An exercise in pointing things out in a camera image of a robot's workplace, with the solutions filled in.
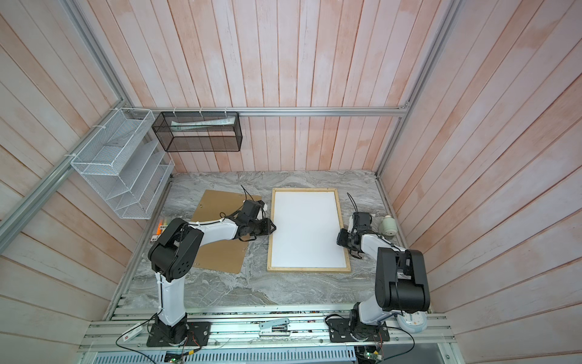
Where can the paper inside black basket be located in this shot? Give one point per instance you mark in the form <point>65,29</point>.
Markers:
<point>213,125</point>

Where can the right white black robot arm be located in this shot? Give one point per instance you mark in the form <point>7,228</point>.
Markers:
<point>401,288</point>

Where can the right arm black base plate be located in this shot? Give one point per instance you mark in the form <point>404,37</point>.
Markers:
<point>343,330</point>

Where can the pack of coloured highlighters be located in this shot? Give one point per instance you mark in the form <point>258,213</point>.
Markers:
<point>160,228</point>

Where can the brown cardboard backing board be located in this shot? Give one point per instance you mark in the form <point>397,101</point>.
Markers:
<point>225,256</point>

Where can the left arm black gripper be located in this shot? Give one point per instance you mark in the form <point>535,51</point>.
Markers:
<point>267,227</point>

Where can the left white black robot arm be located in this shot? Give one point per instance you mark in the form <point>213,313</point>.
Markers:
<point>173,254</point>

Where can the white round clock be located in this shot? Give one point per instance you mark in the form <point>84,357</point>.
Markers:
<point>412,323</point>

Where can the black wire mesh basket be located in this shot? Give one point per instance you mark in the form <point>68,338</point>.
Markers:
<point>226,141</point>

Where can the autumn forest photo print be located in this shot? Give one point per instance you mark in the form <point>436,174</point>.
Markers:
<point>309,227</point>

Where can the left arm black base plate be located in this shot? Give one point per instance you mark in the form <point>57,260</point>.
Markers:
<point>184,333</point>

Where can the white wire mesh shelf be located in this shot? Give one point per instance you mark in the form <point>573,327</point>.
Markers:
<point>128,171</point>

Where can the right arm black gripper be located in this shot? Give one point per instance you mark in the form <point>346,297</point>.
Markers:
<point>341,237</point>

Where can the light wooden picture frame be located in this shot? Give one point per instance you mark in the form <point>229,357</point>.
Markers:
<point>270,236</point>

